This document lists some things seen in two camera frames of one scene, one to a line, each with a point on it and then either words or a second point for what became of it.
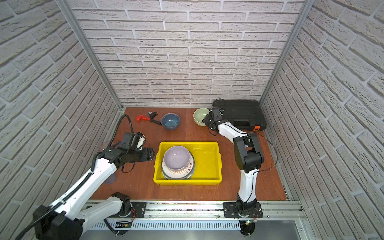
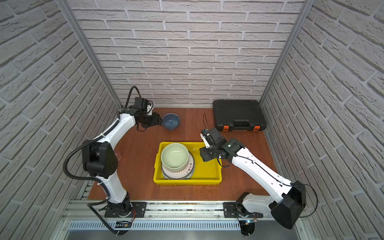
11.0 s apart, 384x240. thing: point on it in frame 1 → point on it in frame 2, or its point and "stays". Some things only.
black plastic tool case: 247,115 stays
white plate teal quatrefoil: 173,178 stays
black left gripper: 150,153 → 158,120
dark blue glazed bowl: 170,121 stays
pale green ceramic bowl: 199,115 → 174,156
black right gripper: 207,119 → 205,153
